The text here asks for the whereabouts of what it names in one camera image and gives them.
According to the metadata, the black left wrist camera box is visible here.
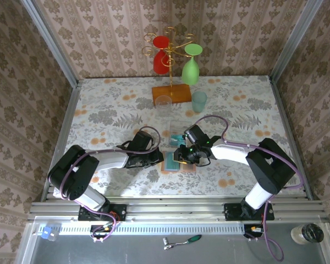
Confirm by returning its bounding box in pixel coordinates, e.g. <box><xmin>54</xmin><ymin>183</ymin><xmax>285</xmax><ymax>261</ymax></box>
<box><xmin>131</xmin><ymin>130</ymin><xmax>155</xmax><ymax>151</ymax></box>

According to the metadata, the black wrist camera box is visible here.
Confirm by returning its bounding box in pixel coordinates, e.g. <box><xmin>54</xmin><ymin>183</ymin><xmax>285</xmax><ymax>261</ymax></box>
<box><xmin>131</xmin><ymin>130</ymin><xmax>155</xmax><ymax>151</ymax></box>
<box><xmin>183</xmin><ymin>125</ymin><xmax>207</xmax><ymax>145</ymax></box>

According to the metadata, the green plastic wine glass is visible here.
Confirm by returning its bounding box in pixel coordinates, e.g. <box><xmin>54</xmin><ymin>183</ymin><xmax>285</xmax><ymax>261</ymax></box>
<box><xmin>181</xmin><ymin>43</ymin><xmax>204</xmax><ymax>85</ymax></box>

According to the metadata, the floral fern print tablecloth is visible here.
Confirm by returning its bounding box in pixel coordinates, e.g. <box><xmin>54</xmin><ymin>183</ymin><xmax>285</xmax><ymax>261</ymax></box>
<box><xmin>53</xmin><ymin>75</ymin><xmax>309</xmax><ymax>197</ymax></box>

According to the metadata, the blue plastic connector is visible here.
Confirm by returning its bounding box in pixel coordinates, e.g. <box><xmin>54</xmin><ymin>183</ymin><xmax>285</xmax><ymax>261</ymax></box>
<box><xmin>41</xmin><ymin>225</ymin><xmax>58</xmax><ymax>241</ymax></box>

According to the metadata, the white slotted cable duct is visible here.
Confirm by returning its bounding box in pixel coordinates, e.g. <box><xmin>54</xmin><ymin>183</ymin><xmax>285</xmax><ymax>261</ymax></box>
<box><xmin>38</xmin><ymin>223</ymin><xmax>265</xmax><ymax>236</ymax></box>

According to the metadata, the aluminium frame profile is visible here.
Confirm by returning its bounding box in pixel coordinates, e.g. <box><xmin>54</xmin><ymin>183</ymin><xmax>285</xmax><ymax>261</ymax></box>
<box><xmin>20</xmin><ymin>0</ymin><xmax>80</xmax><ymax>86</ymax></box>
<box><xmin>268</xmin><ymin>75</ymin><xmax>320</xmax><ymax>201</ymax></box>
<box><xmin>27</xmin><ymin>196</ymin><xmax>327</xmax><ymax>223</ymax></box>
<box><xmin>41</xmin><ymin>79</ymin><xmax>82</xmax><ymax>201</ymax></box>
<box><xmin>269</xmin><ymin>0</ymin><xmax>327</xmax><ymax>83</ymax></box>

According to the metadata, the glass jar dark lid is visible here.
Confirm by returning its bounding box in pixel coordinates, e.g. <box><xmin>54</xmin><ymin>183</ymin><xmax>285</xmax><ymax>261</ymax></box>
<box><xmin>290</xmin><ymin>223</ymin><xmax>325</xmax><ymax>245</ymax></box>

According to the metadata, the clear plastic cup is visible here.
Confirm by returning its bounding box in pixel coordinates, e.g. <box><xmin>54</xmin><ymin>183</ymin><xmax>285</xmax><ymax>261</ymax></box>
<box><xmin>155</xmin><ymin>95</ymin><xmax>173</xmax><ymax>119</ymax></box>

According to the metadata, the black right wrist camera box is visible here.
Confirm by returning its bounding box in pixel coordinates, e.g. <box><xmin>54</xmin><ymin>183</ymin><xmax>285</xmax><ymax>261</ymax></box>
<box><xmin>183</xmin><ymin>125</ymin><xmax>207</xmax><ymax>145</ymax></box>

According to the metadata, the grey metal tray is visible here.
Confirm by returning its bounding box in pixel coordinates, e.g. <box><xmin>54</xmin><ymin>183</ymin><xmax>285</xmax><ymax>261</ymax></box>
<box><xmin>24</xmin><ymin>217</ymin><xmax>330</xmax><ymax>264</ymax></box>

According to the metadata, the green handled ratchet screwdriver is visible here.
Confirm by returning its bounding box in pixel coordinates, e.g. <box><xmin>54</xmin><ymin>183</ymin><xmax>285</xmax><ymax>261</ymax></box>
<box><xmin>162</xmin><ymin>234</ymin><xmax>203</xmax><ymax>250</ymax></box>

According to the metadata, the clear acrylic box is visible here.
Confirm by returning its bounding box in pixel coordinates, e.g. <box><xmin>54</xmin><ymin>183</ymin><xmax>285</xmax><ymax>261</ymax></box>
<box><xmin>169</xmin><ymin>119</ymin><xmax>195</xmax><ymax>146</ymax></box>

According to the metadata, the gold wire rack wooden base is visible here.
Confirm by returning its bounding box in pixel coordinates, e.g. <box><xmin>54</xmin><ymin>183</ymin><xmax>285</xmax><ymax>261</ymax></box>
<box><xmin>141</xmin><ymin>26</ymin><xmax>196</xmax><ymax>105</ymax></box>

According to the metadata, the teal textured plastic cup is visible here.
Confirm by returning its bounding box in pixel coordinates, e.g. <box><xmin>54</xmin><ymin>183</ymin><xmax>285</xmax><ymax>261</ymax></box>
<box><xmin>191</xmin><ymin>91</ymin><xmax>208</xmax><ymax>113</ymax></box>

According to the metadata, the black connector block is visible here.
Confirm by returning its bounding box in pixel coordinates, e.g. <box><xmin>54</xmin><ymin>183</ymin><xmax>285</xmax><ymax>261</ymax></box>
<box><xmin>90</xmin><ymin>224</ymin><xmax>117</xmax><ymax>243</ymax></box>
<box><xmin>243</xmin><ymin>224</ymin><xmax>265</xmax><ymax>240</ymax></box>

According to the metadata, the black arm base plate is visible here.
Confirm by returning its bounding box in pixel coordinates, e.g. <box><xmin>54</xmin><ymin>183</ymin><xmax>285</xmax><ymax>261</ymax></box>
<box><xmin>78</xmin><ymin>203</ymin><xmax>127</xmax><ymax>222</ymax></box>
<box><xmin>224</xmin><ymin>202</ymin><xmax>275</xmax><ymax>222</ymax></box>

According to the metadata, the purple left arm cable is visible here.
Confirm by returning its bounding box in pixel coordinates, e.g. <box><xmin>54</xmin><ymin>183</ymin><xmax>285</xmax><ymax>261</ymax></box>
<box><xmin>54</xmin><ymin>125</ymin><xmax>162</xmax><ymax>244</ymax></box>

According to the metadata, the red plastic wine glass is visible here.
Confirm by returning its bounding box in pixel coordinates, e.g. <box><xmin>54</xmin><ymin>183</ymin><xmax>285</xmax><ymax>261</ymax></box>
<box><xmin>153</xmin><ymin>35</ymin><xmax>171</xmax><ymax>75</ymax></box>

